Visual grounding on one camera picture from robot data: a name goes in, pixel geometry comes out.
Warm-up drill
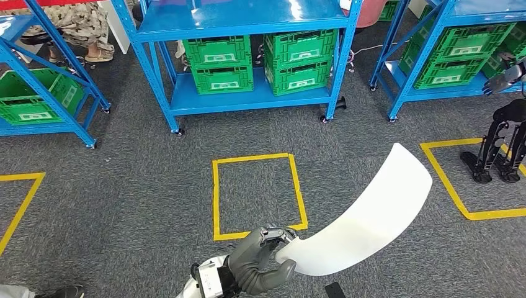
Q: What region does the blue metal shelf rack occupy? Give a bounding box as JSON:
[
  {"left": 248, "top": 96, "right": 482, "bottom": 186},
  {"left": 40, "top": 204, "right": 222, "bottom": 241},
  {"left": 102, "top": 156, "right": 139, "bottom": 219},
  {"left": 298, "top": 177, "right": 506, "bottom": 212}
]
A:
[
  {"left": 110, "top": 0, "right": 365, "bottom": 137},
  {"left": 368, "top": 0, "right": 526, "bottom": 124},
  {"left": 0, "top": 0, "right": 112, "bottom": 150}
]

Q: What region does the humanoid robot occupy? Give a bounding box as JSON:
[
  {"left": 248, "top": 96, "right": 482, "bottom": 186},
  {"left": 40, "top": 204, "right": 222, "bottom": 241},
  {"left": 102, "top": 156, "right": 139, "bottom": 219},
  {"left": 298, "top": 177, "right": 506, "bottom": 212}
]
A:
[{"left": 460, "top": 52, "right": 526, "bottom": 184}]

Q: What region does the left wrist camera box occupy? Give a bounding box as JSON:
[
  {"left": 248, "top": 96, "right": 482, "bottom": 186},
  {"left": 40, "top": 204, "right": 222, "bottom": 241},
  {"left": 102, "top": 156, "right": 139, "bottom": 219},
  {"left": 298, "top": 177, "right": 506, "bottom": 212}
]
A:
[{"left": 190, "top": 263, "right": 225, "bottom": 298}]

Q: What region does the white table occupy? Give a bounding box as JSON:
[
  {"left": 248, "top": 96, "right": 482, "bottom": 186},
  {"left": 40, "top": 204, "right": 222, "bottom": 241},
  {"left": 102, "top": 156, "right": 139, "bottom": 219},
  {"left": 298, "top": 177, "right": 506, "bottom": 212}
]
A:
[{"left": 98, "top": 0, "right": 132, "bottom": 55}]

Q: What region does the white curved plastic part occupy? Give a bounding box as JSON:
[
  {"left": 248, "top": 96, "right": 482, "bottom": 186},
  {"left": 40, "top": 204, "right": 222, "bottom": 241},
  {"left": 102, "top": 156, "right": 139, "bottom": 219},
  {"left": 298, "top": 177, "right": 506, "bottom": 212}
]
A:
[{"left": 274, "top": 142, "right": 434, "bottom": 277}]

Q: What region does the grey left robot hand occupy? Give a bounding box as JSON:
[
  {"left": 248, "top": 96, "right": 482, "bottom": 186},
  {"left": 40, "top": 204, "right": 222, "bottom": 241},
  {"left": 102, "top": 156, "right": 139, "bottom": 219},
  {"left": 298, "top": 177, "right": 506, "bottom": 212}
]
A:
[{"left": 227, "top": 223, "right": 298, "bottom": 296}]

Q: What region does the yellow floor tape square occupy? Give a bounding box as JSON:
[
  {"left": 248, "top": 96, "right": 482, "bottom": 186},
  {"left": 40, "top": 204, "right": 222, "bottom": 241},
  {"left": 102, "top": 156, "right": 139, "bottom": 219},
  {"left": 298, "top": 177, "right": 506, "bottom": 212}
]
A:
[{"left": 419, "top": 137, "right": 526, "bottom": 222}]

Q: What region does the stool with chrome base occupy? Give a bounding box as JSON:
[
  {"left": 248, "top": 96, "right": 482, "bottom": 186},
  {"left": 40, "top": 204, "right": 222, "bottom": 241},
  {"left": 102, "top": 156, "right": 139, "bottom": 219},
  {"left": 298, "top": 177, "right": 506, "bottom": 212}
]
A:
[{"left": 18, "top": 32, "right": 89, "bottom": 70}]

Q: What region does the white cable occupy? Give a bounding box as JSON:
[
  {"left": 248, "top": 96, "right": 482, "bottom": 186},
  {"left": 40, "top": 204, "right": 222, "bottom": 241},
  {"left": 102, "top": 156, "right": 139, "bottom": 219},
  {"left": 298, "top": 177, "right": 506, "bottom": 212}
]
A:
[{"left": 353, "top": 40, "right": 401, "bottom": 56}]

